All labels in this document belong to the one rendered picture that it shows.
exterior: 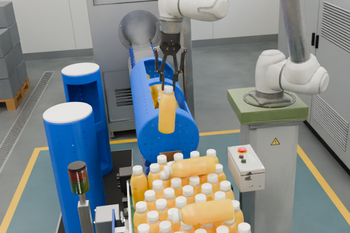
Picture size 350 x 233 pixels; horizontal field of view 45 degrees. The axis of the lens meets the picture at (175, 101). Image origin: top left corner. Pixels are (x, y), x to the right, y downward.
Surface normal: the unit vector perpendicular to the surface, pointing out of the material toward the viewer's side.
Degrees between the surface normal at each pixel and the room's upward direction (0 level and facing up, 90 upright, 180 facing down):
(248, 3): 90
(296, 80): 107
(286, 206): 90
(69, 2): 90
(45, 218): 0
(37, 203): 0
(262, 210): 90
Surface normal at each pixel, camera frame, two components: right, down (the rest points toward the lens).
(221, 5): 0.63, 0.33
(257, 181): 0.14, 0.38
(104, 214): -0.06, -0.92
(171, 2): -0.63, 0.21
